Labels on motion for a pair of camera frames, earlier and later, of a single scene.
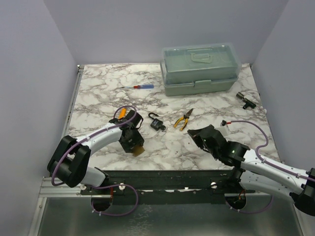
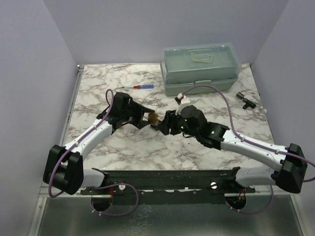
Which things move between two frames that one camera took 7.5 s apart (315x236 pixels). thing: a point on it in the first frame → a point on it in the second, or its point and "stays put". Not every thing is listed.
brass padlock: (137, 150) → (153, 118)
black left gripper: (138, 140) → (140, 110)
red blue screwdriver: (141, 86) stays put
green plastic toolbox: (204, 69) stays put
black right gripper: (195, 133) → (169, 122)
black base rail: (165, 187) stays put
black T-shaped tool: (249, 103) stays put
